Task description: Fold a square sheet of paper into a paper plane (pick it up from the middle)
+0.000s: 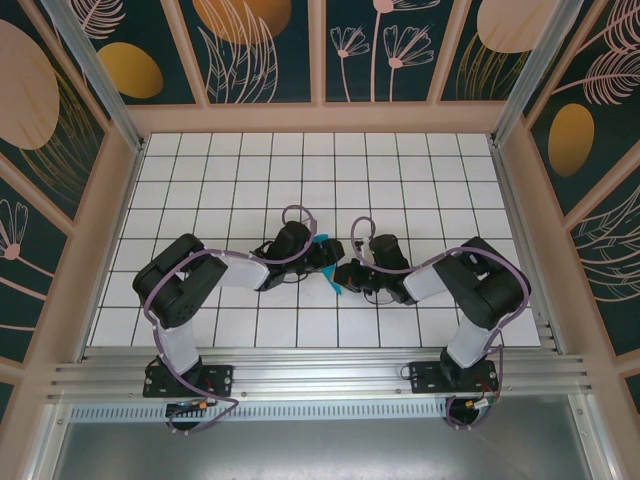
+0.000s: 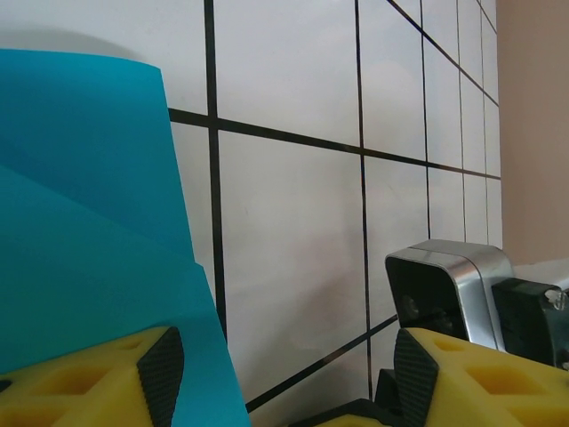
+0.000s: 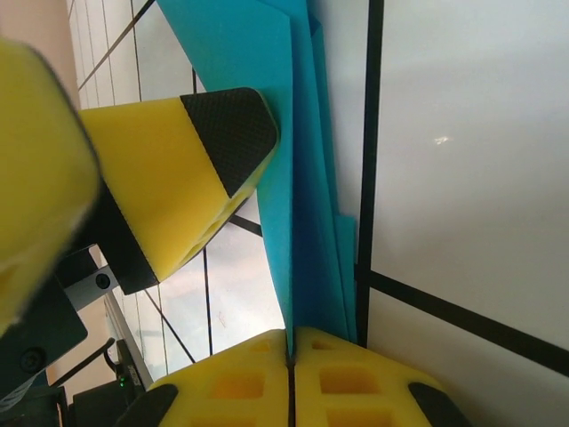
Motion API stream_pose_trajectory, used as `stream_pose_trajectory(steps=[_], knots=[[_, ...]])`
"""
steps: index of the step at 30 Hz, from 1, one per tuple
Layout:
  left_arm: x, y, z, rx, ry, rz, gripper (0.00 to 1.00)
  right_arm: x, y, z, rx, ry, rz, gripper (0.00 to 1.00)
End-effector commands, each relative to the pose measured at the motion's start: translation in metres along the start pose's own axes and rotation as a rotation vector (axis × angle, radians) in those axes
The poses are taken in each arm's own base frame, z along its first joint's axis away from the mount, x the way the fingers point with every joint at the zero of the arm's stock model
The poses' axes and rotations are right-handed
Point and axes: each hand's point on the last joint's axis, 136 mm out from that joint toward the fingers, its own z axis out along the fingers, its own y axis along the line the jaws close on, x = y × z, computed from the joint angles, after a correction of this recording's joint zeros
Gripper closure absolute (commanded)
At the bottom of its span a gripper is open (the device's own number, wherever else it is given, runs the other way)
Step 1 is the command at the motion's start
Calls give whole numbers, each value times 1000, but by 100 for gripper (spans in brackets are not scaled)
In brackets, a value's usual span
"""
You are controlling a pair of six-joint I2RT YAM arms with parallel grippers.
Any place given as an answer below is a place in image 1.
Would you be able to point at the blue paper sheet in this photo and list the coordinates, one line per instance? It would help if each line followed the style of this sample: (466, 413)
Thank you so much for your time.
(332, 282)

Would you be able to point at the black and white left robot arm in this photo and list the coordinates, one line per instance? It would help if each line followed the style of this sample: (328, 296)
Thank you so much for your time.
(175, 300)

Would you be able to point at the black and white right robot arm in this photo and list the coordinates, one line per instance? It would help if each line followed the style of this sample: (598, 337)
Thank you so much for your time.
(495, 295)

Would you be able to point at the grey metal shelf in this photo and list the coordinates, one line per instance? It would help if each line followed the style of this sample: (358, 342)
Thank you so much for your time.
(320, 450)

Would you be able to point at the aluminium mounting rail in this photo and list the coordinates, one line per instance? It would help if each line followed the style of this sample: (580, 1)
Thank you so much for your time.
(320, 370)

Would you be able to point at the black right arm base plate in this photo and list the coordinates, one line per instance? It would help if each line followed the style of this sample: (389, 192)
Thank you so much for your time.
(425, 380)

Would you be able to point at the aluminium side rail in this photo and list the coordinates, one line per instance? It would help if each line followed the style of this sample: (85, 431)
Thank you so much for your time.
(511, 200)

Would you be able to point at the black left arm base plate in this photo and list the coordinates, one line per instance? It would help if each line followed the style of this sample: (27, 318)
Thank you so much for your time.
(220, 380)

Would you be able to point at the aluminium frame post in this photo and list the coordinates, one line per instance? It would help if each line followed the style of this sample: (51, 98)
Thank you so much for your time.
(537, 65)
(95, 65)

